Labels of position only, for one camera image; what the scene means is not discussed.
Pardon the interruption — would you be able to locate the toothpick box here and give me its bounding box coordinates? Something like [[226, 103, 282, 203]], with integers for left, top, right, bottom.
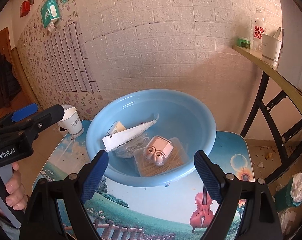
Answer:
[[133, 136, 190, 177]]

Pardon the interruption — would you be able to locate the cotton swab bag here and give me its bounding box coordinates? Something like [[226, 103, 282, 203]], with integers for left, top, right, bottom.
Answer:
[[106, 121, 126, 135]]

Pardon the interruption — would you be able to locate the pink earbud case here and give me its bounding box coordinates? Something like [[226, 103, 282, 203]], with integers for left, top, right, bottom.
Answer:
[[143, 136, 174, 166]]

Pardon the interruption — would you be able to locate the floss pick box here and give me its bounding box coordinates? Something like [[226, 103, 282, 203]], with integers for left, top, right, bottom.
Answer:
[[114, 133, 150, 159]]

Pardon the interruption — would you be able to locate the person left hand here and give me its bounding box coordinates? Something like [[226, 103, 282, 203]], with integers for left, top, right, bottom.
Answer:
[[5, 162, 28, 211]]

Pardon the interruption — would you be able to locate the green trash bin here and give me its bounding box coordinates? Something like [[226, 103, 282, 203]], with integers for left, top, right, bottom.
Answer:
[[274, 172, 302, 212]]

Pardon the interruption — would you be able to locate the dark hanging coat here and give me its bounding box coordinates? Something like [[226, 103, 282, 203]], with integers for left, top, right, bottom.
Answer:
[[0, 51, 22, 109]]

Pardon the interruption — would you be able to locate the white paper cup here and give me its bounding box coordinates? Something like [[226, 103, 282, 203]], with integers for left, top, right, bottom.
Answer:
[[58, 107, 84, 138]]

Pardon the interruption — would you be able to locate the side folding table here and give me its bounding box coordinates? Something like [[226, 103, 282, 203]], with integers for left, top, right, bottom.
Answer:
[[232, 45, 302, 184]]

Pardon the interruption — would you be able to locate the green wipes pack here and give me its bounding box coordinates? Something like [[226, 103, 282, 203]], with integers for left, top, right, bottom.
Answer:
[[41, 0, 60, 33]]

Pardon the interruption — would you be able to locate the blue plastic basin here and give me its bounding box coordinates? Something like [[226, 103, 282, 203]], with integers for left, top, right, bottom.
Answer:
[[86, 89, 217, 187]]

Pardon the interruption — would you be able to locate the white kettle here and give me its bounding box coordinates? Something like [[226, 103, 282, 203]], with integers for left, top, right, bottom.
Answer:
[[277, 0, 302, 92]]

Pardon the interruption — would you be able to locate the white mug with spoon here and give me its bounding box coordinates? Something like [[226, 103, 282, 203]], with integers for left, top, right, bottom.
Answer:
[[262, 27, 282, 67]]

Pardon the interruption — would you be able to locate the green small box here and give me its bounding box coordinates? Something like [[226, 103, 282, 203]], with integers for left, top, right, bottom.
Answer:
[[237, 36, 251, 49]]

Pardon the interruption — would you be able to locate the clear bottle red label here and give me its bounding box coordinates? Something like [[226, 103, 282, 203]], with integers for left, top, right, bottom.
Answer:
[[252, 8, 265, 51]]

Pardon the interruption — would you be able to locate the red wall box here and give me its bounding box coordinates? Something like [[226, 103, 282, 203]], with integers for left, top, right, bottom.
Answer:
[[20, 0, 31, 18]]

